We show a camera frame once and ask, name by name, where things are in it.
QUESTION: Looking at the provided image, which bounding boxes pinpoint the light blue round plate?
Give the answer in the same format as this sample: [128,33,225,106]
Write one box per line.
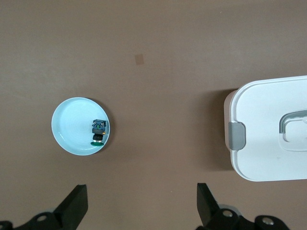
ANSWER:
[51,96,112,157]

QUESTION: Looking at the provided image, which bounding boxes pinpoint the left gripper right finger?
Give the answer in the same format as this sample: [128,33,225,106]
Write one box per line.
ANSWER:
[196,183,291,230]

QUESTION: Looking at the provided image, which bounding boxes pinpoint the white lunch box grey clips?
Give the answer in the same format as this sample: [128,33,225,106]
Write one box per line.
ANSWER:
[223,75,307,183]

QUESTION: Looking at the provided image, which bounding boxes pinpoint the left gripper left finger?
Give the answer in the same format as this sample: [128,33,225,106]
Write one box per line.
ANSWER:
[0,184,88,230]

